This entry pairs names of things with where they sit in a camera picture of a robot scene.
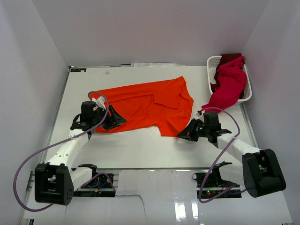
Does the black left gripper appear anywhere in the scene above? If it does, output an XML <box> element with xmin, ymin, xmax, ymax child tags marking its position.
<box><xmin>92</xmin><ymin>105</ymin><xmax>127</xmax><ymax>131</ymax></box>

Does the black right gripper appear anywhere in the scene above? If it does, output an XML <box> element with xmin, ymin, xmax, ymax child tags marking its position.
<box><xmin>177</xmin><ymin>119</ymin><xmax>210</xmax><ymax>142</ymax></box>

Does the orange t shirt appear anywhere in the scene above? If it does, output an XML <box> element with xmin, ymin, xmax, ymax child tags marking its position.
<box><xmin>90</xmin><ymin>76</ymin><xmax>194</xmax><ymax>137</ymax></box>

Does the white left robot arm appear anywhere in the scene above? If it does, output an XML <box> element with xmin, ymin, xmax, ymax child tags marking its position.
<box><xmin>34</xmin><ymin>101</ymin><xmax>126</xmax><ymax>205</ymax></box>

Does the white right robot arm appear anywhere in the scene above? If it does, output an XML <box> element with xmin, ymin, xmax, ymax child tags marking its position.
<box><xmin>177</xmin><ymin>107</ymin><xmax>286</xmax><ymax>203</ymax></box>

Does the printed paper strip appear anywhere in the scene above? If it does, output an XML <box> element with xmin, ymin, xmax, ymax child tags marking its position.
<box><xmin>131</xmin><ymin>63</ymin><xmax>177</xmax><ymax>67</ymax></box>

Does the black label sticker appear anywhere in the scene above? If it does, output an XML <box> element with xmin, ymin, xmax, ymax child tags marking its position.
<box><xmin>70</xmin><ymin>68</ymin><xmax>87</xmax><ymax>73</ymax></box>

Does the crimson red t shirt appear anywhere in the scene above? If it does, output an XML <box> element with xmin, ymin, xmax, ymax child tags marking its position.
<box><xmin>202</xmin><ymin>55</ymin><xmax>247</xmax><ymax>113</ymax></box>

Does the white perforated plastic basket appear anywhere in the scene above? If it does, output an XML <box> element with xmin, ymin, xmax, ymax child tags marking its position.
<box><xmin>207</xmin><ymin>55</ymin><xmax>252</xmax><ymax>105</ymax></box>

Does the dark maroon t shirt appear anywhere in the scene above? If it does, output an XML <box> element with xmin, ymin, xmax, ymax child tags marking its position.
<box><xmin>219</xmin><ymin>53</ymin><xmax>242</xmax><ymax>65</ymax></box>

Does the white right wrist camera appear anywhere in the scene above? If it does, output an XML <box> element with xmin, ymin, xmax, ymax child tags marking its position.
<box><xmin>196</xmin><ymin>110</ymin><xmax>203</xmax><ymax>117</ymax></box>

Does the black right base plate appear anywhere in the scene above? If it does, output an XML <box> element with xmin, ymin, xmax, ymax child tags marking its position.
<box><xmin>201</xmin><ymin>172</ymin><xmax>242</xmax><ymax>199</ymax></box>

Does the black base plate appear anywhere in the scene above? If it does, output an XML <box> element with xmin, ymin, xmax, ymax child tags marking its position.
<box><xmin>201</xmin><ymin>172</ymin><xmax>242</xmax><ymax>199</ymax></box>
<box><xmin>74</xmin><ymin>173</ymin><xmax>117</xmax><ymax>198</ymax></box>

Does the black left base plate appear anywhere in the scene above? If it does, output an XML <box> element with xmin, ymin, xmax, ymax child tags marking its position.
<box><xmin>74</xmin><ymin>173</ymin><xmax>117</xmax><ymax>198</ymax></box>

